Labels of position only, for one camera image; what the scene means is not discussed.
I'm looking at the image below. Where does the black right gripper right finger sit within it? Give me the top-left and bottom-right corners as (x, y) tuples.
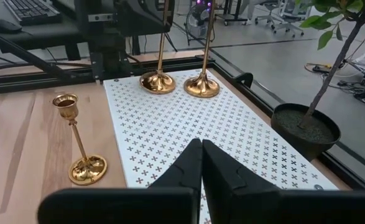
(202, 139), (365, 224)

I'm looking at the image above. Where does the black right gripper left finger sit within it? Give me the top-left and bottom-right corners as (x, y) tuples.
(37, 139), (203, 224)

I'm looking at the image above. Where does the short brass candlestick holder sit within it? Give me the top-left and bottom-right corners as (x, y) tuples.
(52, 93), (108, 187)

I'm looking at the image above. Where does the tall brass candlestick holder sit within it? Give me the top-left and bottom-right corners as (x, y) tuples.
(183, 0), (221, 99)
(139, 0), (177, 95)

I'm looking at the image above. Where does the black round plant pot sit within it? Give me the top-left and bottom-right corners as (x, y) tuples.
(270, 102), (342, 162)

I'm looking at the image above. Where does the black edge clip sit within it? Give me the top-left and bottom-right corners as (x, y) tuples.
(234, 72), (254, 90)

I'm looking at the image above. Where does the green leafy plant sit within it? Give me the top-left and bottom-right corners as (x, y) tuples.
(297, 0), (365, 130)

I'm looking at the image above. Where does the black power strip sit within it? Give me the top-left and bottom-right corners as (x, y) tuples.
(305, 62), (348, 75)

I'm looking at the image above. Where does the black floor fan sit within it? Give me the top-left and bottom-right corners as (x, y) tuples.
(185, 0), (216, 47)

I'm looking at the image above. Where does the grey office chair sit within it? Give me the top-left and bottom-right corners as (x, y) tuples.
(272, 0), (306, 39)
(254, 0), (277, 26)

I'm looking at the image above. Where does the black desk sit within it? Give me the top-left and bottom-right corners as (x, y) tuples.
(0, 12), (90, 62)

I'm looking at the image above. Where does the black keyboard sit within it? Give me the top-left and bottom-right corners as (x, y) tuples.
(3, 0), (62, 26)

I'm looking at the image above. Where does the black computer mouse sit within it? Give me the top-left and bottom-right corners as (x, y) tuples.
(0, 19), (24, 34)

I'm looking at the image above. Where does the black floor cable bundle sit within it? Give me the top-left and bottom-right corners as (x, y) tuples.
(337, 79), (365, 106)

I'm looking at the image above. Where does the black diagonal frame strut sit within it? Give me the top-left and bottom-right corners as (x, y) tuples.
(0, 26), (73, 82)

